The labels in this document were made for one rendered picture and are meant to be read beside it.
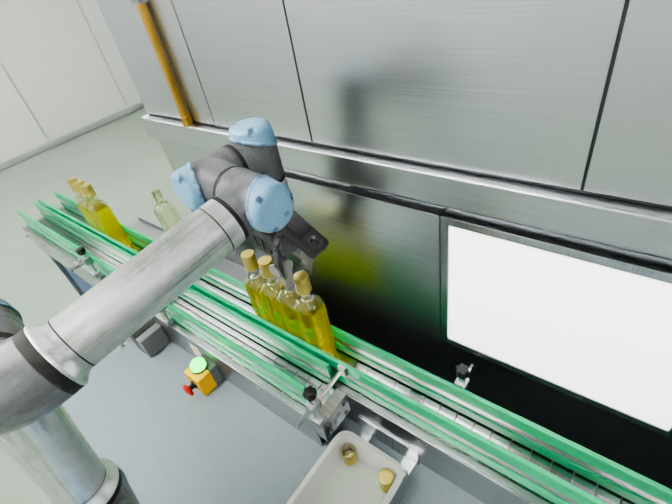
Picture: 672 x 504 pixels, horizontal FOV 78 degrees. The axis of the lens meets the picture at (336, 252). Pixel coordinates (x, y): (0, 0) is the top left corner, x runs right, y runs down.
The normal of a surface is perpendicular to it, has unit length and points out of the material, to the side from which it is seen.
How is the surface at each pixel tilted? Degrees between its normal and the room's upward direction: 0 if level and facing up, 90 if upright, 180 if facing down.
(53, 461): 89
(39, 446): 88
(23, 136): 90
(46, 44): 90
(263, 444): 0
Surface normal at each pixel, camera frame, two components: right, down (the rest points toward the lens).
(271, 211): 0.70, 0.34
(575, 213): -0.60, 0.57
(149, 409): -0.16, -0.77
